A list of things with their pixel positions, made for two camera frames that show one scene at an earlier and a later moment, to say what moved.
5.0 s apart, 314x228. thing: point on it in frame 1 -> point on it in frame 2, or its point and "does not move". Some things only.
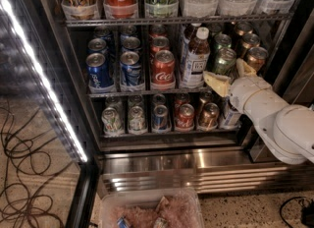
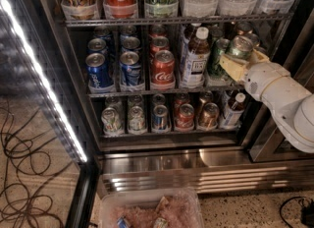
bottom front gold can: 209,115 does not move
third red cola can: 157,30 does not move
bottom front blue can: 161,122 does not move
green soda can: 225,59 -> 241,47
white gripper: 244,91 -> 264,79
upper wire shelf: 178,20 does not move
